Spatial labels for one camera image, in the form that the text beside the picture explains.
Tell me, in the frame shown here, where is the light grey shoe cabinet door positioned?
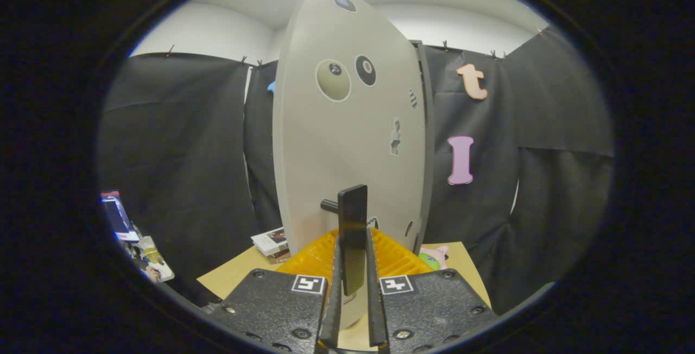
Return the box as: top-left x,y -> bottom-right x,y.
271,0 -> 429,331

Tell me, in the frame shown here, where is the black door handle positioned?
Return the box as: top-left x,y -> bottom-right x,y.
320,184 -> 369,296

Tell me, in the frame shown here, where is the black backdrop cloth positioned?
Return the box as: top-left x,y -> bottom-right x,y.
98,24 -> 617,317

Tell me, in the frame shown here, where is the green and pink plush toy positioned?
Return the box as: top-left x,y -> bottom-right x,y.
417,245 -> 450,271

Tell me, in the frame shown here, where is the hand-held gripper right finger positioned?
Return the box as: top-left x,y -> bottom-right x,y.
365,227 -> 498,354

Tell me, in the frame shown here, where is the beige printed packet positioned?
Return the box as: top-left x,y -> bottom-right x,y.
128,235 -> 175,283

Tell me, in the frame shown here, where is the white book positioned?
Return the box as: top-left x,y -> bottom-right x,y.
251,227 -> 288,257

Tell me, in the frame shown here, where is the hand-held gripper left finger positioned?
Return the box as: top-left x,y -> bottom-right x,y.
209,228 -> 344,354

